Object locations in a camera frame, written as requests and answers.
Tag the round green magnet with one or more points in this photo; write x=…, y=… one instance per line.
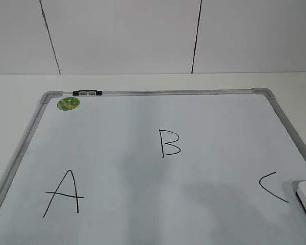
x=68, y=103

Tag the white aluminium-framed whiteboard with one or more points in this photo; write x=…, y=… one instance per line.
x=156, y=167

